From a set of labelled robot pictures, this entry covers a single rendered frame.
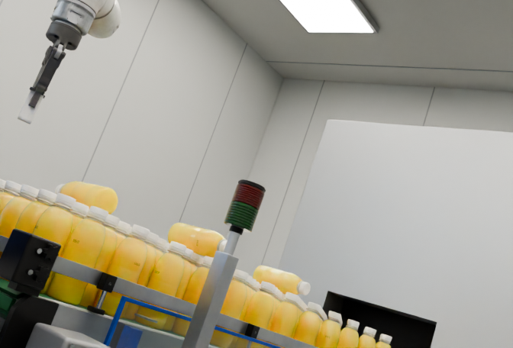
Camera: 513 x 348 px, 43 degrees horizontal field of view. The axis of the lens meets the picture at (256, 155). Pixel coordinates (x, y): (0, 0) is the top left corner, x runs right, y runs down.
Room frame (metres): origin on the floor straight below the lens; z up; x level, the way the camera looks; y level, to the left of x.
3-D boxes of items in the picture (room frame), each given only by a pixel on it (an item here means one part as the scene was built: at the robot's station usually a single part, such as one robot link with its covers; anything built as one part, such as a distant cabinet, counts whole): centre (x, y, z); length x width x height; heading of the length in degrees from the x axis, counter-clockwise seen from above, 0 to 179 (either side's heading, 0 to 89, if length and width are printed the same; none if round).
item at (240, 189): (1.38, -0.01, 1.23); 0.06 x 0.06 x 0.04
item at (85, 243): (1.37, 0.27, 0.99); 0.07 x 0.07 x 0.19
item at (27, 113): (1.42, 0.51, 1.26); 0.03 x 0.01 x 0.07; 114
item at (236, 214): (1.38, -0.01, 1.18); 0.06 x 0.06 x 0.05
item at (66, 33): (1.42, 0.51, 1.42); 0.08 x 0.07 x 0.09; 24
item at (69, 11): (1.42, 0.51, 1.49); 0.09 x 0.09 x 0.06
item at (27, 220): (1.40, 0.39, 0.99); 0.07 x 0.07 x 0.19
